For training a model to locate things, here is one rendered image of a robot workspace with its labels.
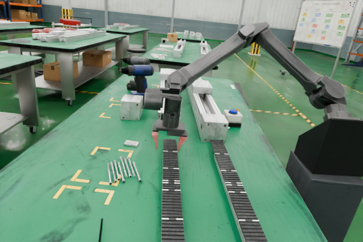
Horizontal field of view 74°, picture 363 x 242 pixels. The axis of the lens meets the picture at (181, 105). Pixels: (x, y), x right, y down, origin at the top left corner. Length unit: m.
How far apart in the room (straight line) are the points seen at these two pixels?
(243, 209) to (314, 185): 0.38
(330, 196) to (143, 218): 0.68
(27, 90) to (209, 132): 2.04
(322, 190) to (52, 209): 0.86
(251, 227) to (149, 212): 0.25
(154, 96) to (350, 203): 0.79
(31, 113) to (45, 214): 2.11
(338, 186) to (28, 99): 2.51
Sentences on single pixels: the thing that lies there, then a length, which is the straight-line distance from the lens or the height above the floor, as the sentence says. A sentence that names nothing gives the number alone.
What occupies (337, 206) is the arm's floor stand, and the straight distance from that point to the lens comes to 1.10.
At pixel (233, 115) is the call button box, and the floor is 0.84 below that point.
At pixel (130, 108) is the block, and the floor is 0.84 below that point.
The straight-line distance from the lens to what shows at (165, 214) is 0.63.
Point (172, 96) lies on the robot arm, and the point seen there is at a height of 1.01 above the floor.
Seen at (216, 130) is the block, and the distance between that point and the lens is 1.00.
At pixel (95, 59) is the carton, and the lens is 4.86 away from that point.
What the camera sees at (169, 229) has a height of 0.81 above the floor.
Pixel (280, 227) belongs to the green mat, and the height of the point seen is 0.78.
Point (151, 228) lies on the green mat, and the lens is 0.65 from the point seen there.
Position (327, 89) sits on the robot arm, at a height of 1.06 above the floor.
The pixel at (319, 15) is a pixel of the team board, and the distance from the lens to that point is 6.96.
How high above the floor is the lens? 1.26
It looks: 20 degrees down
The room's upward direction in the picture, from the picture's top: 6 degrees clockwise
